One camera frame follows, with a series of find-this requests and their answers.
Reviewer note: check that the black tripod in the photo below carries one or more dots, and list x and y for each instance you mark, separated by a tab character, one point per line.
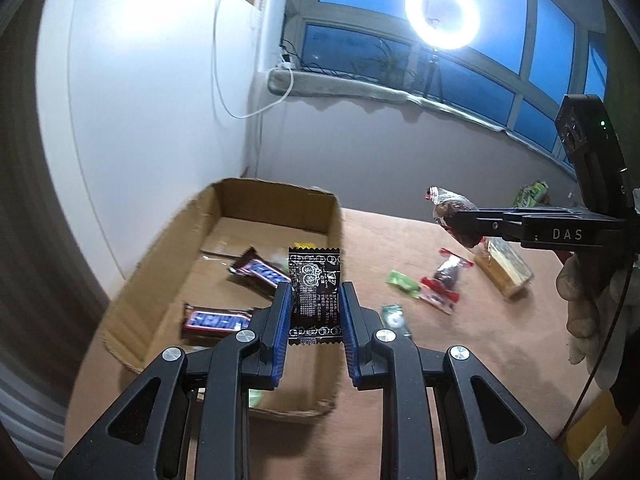
432	75

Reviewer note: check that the yellow snack packet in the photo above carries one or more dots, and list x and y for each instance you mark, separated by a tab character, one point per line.
302	246

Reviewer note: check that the white wardrobe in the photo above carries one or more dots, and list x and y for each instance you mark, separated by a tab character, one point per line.
150	110

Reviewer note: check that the red clear candy packet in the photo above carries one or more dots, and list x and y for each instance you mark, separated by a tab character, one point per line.
447	272

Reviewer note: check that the white power strip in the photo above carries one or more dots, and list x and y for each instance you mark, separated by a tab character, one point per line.
286	65

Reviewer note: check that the dark dried fruit clear packet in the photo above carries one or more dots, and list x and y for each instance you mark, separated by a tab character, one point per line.
447	207

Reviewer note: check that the peach tablecloth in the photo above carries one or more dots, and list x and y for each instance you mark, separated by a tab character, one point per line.
450	330

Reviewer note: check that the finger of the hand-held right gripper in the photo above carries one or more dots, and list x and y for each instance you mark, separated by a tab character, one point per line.
480	222

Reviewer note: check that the potted plant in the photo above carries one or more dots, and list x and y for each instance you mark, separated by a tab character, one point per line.
390	60

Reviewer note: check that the pink white snack packet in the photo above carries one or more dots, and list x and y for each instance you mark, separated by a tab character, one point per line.
435	297

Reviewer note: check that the grey window sill cover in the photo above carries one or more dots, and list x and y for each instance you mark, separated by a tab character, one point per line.
325	85

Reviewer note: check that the green printed bag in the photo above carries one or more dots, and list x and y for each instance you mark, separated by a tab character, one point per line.
530	194

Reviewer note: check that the person's right hand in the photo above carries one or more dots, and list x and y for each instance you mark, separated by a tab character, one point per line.
585	320

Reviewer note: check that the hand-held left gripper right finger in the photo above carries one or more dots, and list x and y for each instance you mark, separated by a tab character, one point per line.
350	340

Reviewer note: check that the small brown cardboard box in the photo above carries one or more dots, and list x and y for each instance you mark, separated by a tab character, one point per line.
595	445

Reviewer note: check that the black printed snack packet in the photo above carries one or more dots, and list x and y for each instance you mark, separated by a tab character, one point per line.
315	295

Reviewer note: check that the brown chocolate bar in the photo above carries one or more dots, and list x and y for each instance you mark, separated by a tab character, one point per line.
215	321
260	272

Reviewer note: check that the grey ribbed panel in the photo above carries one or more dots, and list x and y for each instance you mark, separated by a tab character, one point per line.
30	410

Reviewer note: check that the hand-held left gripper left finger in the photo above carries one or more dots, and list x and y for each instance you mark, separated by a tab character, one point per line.
282	330

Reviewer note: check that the yellow bread packet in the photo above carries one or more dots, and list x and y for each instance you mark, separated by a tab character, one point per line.
505	270

